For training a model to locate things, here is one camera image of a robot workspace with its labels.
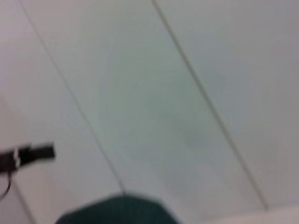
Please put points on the dark teal insulated bag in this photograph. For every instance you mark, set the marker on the dark teal insulated bag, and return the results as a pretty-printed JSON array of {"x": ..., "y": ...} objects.
[{"x": 116, "y": 210}]

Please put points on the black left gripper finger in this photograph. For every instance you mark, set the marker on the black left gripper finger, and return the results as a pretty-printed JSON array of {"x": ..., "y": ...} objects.
[{"x": 36, "y": 154}]

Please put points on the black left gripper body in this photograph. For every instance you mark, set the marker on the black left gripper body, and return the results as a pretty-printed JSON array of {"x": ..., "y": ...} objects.
[{"x": 7, "y": 161}]

